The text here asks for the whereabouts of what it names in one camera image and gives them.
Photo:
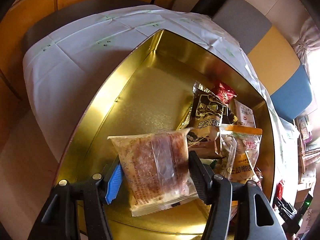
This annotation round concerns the beige brown sesame snack packet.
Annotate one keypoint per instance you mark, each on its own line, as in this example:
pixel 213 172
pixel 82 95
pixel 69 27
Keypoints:
pixel 207 128

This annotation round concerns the large red snack packet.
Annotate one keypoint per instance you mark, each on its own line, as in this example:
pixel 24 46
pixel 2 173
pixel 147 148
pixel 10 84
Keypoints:
pixel 280 188

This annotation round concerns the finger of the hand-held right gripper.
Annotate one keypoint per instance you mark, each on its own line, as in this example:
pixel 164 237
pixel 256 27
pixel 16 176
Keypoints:
pixel 283 206

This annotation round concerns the clear packet brown crispy snack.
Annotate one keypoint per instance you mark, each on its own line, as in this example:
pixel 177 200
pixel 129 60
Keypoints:
pixel 155 165

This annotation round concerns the dark brown snack packet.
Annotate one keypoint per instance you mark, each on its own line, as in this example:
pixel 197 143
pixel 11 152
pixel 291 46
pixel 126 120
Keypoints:
pixel 206 103

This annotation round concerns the white tablecloth green cloud print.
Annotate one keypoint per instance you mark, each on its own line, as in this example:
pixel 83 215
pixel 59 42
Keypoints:
pixel 75 55

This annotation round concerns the white snack packet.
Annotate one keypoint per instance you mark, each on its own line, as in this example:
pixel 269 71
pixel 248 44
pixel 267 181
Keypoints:
pixel 246 115

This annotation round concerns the maroon tin box gold inside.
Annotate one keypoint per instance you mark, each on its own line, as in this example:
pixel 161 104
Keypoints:
pixel 150 92

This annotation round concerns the beige curtain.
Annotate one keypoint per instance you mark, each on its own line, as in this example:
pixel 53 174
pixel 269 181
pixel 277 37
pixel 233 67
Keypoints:
pixel 306 40

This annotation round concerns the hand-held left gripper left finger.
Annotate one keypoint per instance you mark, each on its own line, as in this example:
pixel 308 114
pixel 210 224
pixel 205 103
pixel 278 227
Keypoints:
pixel 115 182

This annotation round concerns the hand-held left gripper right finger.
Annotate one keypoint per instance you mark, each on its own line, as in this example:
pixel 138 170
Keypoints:
pixel 197 175

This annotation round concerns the grey yellow blue chair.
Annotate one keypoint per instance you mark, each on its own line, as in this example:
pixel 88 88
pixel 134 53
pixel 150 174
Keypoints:
pixel 270 55

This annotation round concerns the small dark red snack packet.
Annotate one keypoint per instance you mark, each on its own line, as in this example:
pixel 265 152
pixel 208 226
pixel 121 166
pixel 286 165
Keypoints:
pixel 225 93

